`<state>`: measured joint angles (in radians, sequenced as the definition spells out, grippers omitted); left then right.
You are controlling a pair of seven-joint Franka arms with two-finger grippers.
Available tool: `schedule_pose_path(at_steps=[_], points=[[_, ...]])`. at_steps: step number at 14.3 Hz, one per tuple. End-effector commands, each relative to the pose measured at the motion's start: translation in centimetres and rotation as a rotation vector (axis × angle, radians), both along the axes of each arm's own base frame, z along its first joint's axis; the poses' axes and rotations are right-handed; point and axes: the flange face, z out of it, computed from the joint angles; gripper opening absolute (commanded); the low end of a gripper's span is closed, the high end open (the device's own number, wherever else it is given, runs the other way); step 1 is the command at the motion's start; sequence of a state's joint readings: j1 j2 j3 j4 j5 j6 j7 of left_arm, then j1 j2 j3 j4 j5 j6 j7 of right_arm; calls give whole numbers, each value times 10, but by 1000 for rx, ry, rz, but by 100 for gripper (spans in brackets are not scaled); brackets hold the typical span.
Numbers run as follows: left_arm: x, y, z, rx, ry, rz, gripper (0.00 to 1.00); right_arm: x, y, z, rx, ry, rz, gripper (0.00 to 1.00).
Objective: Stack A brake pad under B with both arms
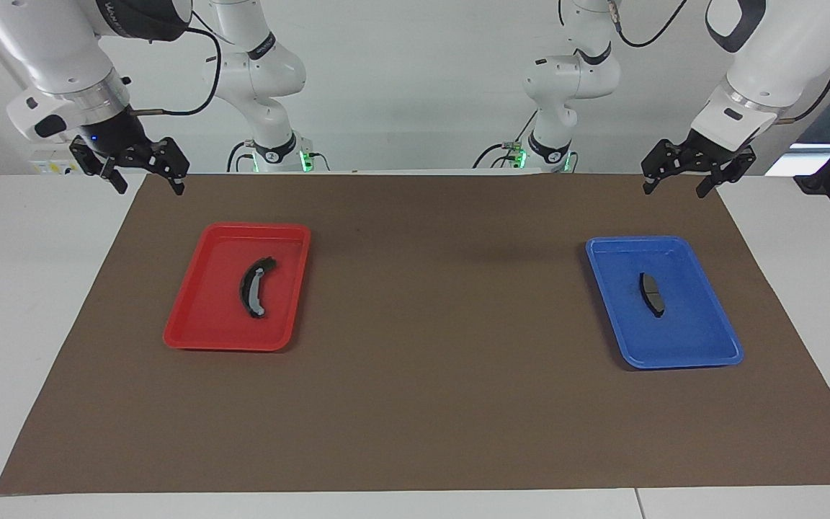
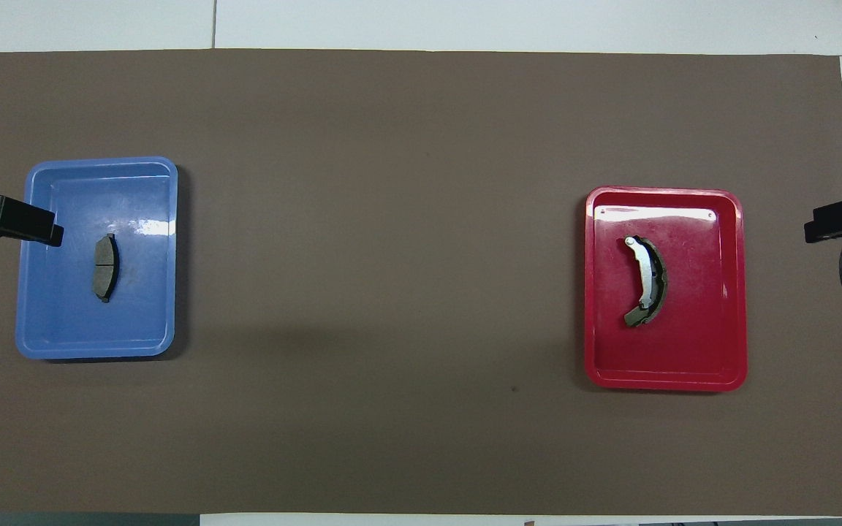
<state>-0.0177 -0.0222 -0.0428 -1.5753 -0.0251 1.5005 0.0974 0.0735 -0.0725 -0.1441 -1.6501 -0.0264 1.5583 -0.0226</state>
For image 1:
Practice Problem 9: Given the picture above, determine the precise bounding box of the small grey brake pad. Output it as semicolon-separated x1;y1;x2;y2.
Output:
638;272;666;319

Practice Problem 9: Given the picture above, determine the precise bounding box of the curved black brake pad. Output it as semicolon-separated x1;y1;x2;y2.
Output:
240;257;277;319

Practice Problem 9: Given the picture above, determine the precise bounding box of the red plastic tray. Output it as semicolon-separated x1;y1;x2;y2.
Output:
163;222;312;352

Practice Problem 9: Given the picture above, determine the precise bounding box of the blue plastic tray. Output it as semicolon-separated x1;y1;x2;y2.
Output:
585;236;744;371

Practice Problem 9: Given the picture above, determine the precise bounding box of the brown table mat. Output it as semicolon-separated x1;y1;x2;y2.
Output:
0;173;830;495

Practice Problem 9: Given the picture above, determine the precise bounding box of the white wall socket box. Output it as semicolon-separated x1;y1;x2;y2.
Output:
30;148;86;176

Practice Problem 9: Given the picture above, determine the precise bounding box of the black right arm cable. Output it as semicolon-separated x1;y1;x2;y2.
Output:
130;22;223;117

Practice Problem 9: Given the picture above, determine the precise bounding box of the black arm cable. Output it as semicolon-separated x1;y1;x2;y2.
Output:
606;0;830;125
130;22;223;117

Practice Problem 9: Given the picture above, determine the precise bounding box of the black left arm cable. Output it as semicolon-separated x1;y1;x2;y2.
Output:
606;0;830;125

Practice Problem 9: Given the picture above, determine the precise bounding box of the black left base cable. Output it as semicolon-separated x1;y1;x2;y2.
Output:
474;143;524;169

